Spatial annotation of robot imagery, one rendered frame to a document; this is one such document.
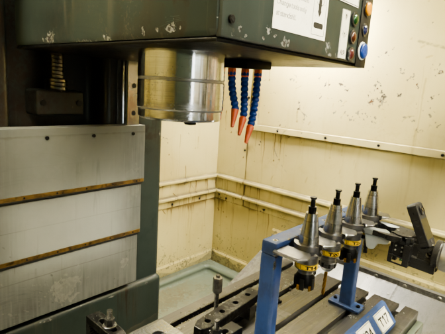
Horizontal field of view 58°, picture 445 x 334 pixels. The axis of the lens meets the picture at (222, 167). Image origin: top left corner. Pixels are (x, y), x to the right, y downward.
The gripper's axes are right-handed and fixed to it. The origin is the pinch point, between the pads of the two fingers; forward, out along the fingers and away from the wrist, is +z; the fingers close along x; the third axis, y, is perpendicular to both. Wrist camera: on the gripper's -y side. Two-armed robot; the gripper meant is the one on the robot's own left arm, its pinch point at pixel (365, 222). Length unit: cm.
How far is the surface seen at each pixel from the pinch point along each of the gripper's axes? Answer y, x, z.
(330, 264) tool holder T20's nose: 4.6, -23.5, -2.3
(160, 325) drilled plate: 21, -53, 23
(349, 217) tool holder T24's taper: -4.5, -13.1, -0.9
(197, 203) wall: 28, 31, 97
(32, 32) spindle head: -42, -69, 52
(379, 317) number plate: 24.5, -1.9, -9.1
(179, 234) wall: 42, 20, 97
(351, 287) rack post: 22.6, 3.9, 2.1
